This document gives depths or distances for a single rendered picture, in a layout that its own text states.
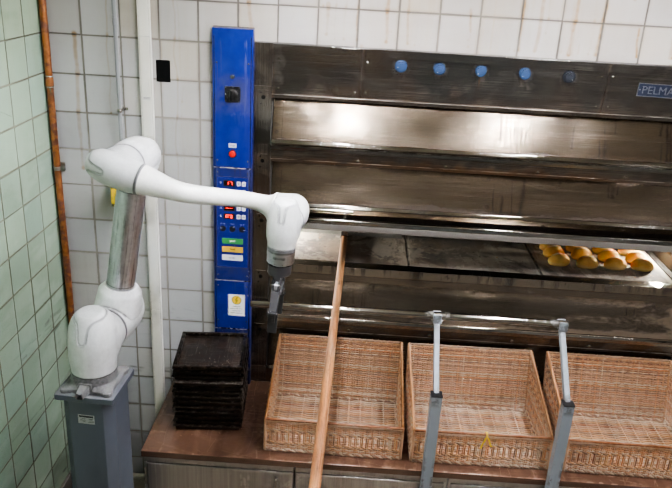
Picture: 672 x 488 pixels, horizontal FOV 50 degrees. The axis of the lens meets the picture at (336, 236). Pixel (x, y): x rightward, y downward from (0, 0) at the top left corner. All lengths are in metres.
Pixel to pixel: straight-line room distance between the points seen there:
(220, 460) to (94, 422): 0.57
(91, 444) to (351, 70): 1.68
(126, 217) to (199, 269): 0.74
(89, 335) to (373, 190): 1.25
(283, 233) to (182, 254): 1.05
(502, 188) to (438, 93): 0.48
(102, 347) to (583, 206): 1.94
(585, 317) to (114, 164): 2.08
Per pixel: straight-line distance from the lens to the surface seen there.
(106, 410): 2.65
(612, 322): 3.39
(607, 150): 3.08
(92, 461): 2.79
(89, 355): 2.56
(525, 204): 3.07
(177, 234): 3.16
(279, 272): 2.27
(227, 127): 2.94
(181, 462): 3.05
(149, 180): 2.30
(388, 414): 3.22
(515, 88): 2.96
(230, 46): 2.88
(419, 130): 2.93
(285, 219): 2.19
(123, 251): 2.60
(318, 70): 2.90
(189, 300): 3.28
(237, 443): 3.04
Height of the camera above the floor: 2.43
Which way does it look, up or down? 21 degrees down
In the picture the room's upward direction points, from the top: 3 degrees clockwise
